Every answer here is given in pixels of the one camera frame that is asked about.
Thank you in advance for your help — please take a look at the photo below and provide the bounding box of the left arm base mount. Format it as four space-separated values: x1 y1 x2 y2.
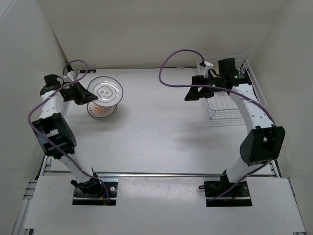
70 179 118 206

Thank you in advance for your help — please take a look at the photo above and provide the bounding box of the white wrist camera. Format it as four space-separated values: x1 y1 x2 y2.
65 70 79 82
198 61 214 77

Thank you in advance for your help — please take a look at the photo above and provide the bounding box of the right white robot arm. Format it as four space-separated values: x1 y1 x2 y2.
185 58 286 196

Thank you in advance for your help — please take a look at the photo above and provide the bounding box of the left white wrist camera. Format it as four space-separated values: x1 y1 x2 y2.
65 70 79 82

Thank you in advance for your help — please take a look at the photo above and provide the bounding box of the orange sunburst plate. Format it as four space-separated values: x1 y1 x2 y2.
87 102 117 118

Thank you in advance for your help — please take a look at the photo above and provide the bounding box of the white plate green rim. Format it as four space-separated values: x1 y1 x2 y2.
88 76 124 107

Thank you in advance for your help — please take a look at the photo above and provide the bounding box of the white wire dish rack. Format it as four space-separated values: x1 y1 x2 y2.
195 54 268 121

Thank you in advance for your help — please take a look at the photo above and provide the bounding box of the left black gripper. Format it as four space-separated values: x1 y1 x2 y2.
64 81 98 105

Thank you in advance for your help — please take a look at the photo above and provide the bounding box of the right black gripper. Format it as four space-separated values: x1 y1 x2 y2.
184 74 225 101

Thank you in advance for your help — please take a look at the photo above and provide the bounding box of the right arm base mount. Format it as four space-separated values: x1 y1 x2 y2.
198 171 252 208

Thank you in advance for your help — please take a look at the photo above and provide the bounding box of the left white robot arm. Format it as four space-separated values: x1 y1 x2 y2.
30 74 104 197

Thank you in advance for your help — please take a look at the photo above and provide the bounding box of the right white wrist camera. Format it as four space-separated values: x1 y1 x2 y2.
198 61 214 77

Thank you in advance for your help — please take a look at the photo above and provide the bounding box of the metal rail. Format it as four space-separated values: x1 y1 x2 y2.
43 171 220 178

